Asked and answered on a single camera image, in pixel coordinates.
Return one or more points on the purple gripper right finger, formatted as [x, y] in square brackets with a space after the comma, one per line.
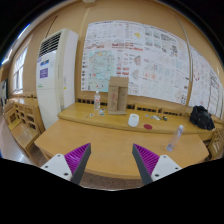
[151, 166]

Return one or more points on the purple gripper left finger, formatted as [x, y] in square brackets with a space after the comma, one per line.
[70, 166]

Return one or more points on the clear plastic water bottle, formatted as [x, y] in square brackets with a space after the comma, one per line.
[175, 138]

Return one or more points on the red round coaster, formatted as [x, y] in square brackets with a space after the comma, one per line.
[147, 126]

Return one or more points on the white cup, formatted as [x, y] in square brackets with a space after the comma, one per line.
[133, 120]

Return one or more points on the small dark object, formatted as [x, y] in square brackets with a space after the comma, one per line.
[165, 118]

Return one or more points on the white flat packet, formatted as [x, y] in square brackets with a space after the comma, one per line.
[155, 117]

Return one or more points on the small blue sticker item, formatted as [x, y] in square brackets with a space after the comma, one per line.
[101, 113]

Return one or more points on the wooden chair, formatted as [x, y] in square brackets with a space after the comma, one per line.
[24, 122]

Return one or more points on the black bag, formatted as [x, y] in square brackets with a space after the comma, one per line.
[201, 118]

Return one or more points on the bottle with red label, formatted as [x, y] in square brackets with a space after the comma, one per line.
[97, 101]

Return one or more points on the brown cardboard box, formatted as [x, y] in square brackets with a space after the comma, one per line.
[117, 95]

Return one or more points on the white standing air conditioner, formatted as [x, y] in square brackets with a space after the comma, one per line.
[55, 73]

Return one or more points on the right wall poster sheet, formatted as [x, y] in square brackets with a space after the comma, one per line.
[207, 90]

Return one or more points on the large wall poster sheet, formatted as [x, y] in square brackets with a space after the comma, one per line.
[155, 61]

